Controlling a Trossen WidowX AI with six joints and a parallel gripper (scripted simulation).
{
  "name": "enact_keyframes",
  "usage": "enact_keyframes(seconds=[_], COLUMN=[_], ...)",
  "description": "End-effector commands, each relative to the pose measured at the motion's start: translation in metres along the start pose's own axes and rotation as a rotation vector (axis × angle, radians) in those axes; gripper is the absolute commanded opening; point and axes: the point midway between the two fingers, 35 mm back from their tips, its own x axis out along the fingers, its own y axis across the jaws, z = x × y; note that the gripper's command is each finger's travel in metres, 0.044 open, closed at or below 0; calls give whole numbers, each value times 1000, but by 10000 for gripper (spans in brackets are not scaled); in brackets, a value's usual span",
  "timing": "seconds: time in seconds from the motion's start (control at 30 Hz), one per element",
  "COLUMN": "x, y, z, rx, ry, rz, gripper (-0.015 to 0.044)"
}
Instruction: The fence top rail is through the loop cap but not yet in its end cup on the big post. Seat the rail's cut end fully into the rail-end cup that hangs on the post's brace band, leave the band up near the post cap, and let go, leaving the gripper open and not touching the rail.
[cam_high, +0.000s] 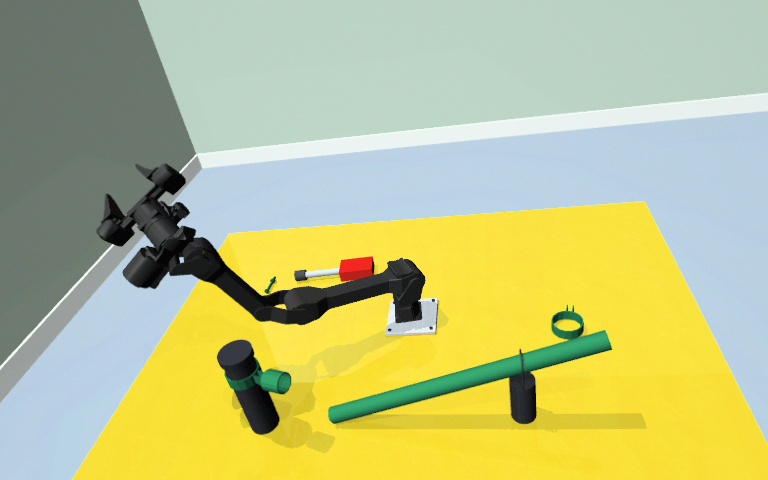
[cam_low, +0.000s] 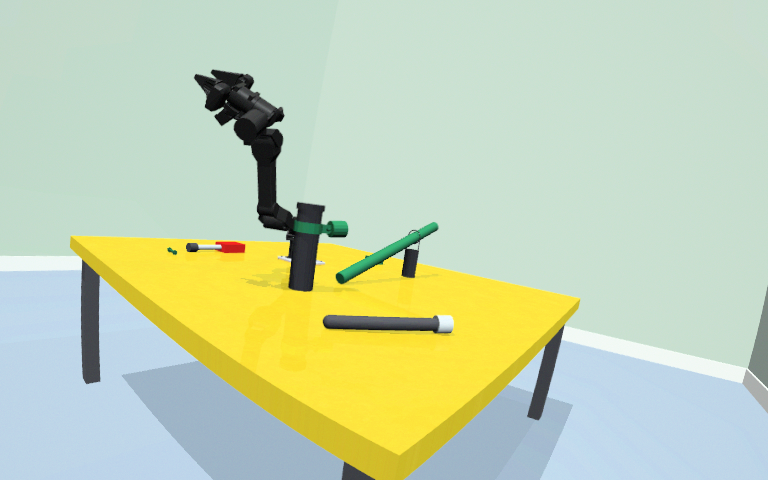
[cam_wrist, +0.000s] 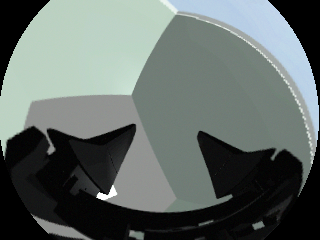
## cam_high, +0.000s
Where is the green ring with two small tabs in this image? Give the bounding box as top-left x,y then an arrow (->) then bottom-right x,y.
551,304 -> 584,340

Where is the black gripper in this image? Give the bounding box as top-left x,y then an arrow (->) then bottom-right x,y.
97,163 -> 186,246

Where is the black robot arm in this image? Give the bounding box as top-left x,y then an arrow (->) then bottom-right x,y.
122,201 -> 426,325

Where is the green long rail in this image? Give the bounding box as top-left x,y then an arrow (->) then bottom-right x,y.
328,329 -> 612,424

